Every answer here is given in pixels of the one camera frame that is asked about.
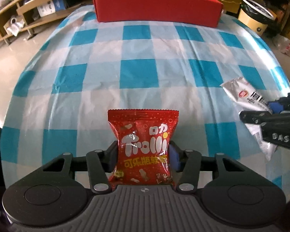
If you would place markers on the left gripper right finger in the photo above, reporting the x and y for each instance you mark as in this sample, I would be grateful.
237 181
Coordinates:
186 165

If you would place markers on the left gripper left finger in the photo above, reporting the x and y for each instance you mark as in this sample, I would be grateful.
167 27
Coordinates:
99 163

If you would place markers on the silver white snack packet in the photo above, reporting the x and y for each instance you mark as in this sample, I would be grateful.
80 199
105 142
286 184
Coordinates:
247 98

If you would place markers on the red Trolli gummy packet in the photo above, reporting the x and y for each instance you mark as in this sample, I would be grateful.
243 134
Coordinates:
143 137

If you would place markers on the white plastic bag on floor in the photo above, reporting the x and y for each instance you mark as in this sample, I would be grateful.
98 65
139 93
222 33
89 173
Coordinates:
282 43

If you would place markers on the blue white checkered tablecloth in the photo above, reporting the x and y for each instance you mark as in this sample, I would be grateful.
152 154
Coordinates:
85 68

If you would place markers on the yellow trash bin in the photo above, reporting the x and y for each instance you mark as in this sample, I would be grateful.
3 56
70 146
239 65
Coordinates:
255 16

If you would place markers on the red cardboard box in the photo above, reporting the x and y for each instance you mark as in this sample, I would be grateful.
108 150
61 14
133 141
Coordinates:
198 12

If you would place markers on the blue white carton box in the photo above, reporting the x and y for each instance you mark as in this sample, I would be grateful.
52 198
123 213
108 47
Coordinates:
51 7

